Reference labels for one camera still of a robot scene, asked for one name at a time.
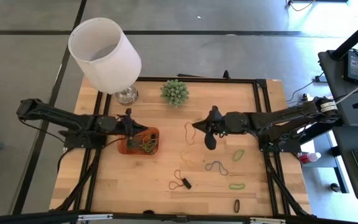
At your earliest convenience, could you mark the black office desk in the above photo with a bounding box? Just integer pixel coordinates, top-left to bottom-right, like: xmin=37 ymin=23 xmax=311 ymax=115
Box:
xmin=318 ymin=49 xmax=358 ymax=202

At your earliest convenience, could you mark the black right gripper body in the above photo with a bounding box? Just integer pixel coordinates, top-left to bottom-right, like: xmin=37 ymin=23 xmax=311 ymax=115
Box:
xmin=204 ymin=105 xmax=250 ymax=151

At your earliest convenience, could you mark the yellow rubber band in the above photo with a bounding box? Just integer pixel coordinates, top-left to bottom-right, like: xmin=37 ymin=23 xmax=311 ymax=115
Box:
xmin=180 ymin=151 xmax=195 ymax=169
xmin=140 ymin=134 xmax=155 ymax=147

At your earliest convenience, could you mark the red white bottle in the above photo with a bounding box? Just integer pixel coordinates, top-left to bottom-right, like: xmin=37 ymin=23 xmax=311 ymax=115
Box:
xmin=300 ymin=151 xmax=322 ymax=164

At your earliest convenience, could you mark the silver metal bracket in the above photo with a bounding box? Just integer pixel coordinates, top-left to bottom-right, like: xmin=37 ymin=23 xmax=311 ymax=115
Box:
xmin=249 ymin=217 xmax=286 ymax=224
xmin=77 ymin=213 xmax=114 ymax=222

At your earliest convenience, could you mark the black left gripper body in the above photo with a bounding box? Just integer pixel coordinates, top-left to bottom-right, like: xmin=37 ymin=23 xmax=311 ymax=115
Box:
xmin=115 ymin=108 xmax=138 ymax=149

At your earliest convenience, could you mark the long red rubber band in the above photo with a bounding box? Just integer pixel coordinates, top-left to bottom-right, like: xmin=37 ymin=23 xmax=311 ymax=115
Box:
xmin=168 ymin=169 xmax=186 ymax=190

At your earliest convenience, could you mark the teal blue rubber band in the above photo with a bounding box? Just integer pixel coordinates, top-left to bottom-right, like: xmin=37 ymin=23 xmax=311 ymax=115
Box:
xmin=204 ymin=161 xmax=229 ymax=176

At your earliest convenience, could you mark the black slanted pole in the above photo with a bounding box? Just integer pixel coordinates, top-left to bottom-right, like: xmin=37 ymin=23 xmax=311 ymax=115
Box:
xmin=329 ymin=14 xmax=358 ymax=60

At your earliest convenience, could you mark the orange plastic bin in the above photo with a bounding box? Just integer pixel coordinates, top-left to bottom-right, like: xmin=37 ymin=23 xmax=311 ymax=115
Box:
xmin=117 ymin=126 xmax=160 ymax=156

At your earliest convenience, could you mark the black power supply box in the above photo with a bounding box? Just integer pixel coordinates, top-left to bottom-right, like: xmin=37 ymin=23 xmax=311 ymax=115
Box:
xmin=343 ymin=51 xmax=358 ymax=85

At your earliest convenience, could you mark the white shade table lamp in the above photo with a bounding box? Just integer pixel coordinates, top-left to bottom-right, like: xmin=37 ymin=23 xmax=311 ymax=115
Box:
xmin=68 ymin=17 xmax=142 ymax=106

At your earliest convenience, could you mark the potted green succulent plant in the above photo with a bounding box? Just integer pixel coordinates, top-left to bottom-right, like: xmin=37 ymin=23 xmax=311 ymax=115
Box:
xmin=160 ymin=79 xmax=190 ymax=108

